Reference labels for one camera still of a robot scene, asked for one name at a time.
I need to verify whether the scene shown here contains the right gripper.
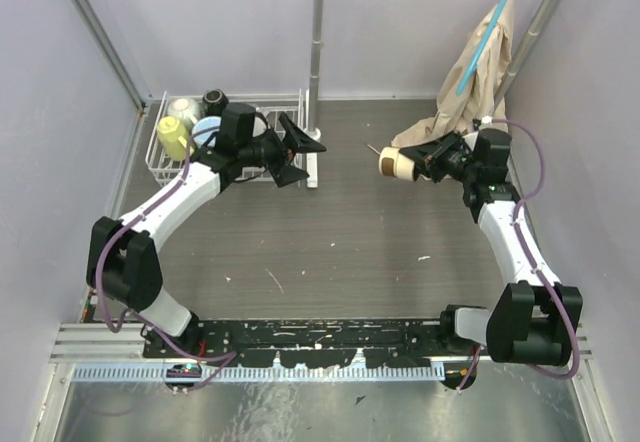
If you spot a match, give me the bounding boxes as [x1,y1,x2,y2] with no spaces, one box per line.
[399,131,479,185]

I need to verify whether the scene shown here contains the steel cup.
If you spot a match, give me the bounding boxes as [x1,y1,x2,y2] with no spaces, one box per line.
[378,147,418,182]

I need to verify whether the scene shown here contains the blue mug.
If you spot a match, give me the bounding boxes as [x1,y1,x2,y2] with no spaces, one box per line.
[192,116,221,148]

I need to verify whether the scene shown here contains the black mug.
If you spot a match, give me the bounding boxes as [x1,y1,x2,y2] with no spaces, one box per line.
[201,89,229,116]

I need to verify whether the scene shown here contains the white speckled mug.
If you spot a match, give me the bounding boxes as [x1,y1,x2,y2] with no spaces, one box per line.
[167,97,202,128]

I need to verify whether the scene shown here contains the yellow mug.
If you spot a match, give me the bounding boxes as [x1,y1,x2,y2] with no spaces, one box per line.
[156,116,194,162]

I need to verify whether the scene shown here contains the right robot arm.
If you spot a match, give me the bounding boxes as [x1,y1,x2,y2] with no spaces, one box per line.
[379,128,583,379]

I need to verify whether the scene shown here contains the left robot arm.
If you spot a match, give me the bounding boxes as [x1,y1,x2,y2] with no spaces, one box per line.
[87,103,326,358]

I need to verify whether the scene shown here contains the beige cloth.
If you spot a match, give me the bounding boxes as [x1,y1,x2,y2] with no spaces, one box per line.
[391,0,515,148]

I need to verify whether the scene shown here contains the blue clothes hanger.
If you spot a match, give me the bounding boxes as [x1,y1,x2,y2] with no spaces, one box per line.
[456,0,508,96]

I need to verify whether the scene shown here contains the white wire dish rack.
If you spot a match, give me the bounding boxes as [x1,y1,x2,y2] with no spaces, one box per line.
[145,89,321,189]

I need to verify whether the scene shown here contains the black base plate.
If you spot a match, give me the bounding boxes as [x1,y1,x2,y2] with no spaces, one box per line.
[174,318,478,369]

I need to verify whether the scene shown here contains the blue cable duct strip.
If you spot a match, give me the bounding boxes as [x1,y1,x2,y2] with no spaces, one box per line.
[71,362,445,385]

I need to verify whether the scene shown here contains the metal clothes rack frame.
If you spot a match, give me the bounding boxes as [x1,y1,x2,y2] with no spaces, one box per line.
[302,0,584,191]

